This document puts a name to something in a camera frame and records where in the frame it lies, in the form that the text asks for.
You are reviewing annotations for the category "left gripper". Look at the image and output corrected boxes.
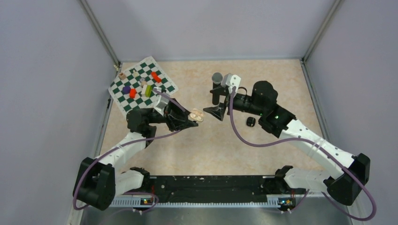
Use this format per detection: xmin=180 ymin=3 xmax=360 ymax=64
xmin=145 ymin=97 xmax=199 ymax=132

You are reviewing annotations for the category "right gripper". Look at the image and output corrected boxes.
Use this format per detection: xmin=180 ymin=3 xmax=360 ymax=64
xmin=204 ymin=85 xmax=265 ymax=120

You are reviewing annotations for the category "white earbud case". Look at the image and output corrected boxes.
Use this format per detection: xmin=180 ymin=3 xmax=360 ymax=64
xmin=189 ymin=108 xmax=205 ymax=122

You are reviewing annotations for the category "black earbud case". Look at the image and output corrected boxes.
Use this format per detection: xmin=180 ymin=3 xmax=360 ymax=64
xmin=246 ymin=117 xmax=256 ymax=127

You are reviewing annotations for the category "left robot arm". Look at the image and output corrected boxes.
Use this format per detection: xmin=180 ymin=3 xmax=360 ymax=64
xmin=72 ymin=98 xmax=198 ymax=210

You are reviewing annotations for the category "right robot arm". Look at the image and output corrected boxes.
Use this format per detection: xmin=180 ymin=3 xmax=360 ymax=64
xmin=203 ymin=81 xmax=370 ymax=206

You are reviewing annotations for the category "black microphone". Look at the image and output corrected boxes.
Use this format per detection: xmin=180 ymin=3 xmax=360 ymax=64
xmin=211 ymin=72 xmax=223 ymax=105

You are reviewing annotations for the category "yellow-green block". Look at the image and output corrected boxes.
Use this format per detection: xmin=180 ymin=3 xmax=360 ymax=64
xmin=146 ymin=85 xmax=153 ymax=98

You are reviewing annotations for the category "white block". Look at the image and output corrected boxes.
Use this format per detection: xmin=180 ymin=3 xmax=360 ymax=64
xmin=141 ymin=85 xmax=147 ymax=96

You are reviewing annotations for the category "red block long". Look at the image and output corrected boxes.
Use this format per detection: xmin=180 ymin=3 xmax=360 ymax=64
xmin=151 ymin=71 xmax=161 ymax=83

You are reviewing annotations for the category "green white chessboard mat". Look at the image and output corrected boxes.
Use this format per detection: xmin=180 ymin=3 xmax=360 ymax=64
xmin=108 ymin=56 xmax=179 ymax=116

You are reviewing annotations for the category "red block small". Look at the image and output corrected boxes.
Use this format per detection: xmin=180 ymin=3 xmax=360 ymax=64
xmin=129 ymin=89 xmax=137 ymax=99

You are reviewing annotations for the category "grey cylinder piece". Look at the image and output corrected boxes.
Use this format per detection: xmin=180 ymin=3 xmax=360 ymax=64
xmin=140 ymin=78 xmax=147 ymax=87

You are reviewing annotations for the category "purple block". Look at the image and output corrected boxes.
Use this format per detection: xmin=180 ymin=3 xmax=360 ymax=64
xmin=122 ymin=86 xmax=131 ymax=95

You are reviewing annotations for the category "tan wooden block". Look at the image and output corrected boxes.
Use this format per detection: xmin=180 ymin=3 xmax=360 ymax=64
xmin=118 ymin=73 xmax=126 ymax=80

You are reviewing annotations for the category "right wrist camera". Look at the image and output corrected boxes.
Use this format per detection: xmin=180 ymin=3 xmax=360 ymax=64
xmin=221 ymin=73 xmax=241 ymax=94

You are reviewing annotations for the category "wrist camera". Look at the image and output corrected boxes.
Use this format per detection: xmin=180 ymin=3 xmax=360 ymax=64
xmin=221 ymin=73 xmax=241 ymax=94
xmin=153 ymin=94 xmax=169 ymax=116

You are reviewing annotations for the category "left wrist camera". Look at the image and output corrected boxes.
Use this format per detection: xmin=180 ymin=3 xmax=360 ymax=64
xmin=153 ymin=94 xmax=169 ymax=116

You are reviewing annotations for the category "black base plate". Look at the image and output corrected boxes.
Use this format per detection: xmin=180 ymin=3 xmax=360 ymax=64
xmin=121 ymin=175 xmax=307 ymax=205

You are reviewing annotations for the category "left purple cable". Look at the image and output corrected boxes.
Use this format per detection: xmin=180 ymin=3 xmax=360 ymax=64
xmin=72 ymin=88 xmax=187 ymax=215

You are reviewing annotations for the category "purple cable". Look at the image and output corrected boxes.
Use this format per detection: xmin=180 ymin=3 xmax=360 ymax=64
xmin=72 ymin=88 xmax=187 ymax=215
xmin=229 ymin=87 xmax=377 ymax=222

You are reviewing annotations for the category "left corner post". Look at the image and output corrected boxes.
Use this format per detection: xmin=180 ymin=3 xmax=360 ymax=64
xmin=78 ymin=0 xmax=121 ymax=66

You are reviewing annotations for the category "corner post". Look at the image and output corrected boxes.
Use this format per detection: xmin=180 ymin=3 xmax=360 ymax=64
xmin=301 ymin=0 xmax=345 ymax=64
xmin=78 ymin=0 xmax=121 ymax=66

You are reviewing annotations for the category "right corner post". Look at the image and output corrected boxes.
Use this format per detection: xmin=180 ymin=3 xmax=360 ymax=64
xmin=301 ymin=0 xmax=345 ymax=64

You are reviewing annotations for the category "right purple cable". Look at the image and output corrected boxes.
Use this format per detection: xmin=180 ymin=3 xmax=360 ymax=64
xmin=229 ymin=87 xmax=377 ymax=222

